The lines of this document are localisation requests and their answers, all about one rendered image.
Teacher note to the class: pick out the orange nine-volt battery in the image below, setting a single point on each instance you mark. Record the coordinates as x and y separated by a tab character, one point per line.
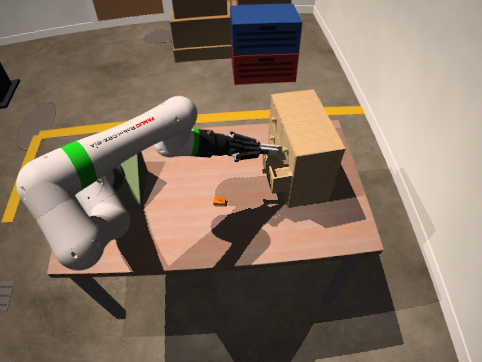
219	201

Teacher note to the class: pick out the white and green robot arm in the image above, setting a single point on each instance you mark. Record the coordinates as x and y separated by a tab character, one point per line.
52	187

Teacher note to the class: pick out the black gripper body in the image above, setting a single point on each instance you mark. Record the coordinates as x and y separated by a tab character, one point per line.
223	145

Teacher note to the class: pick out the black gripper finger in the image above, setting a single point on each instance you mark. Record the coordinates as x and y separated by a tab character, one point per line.
245	140
245	152

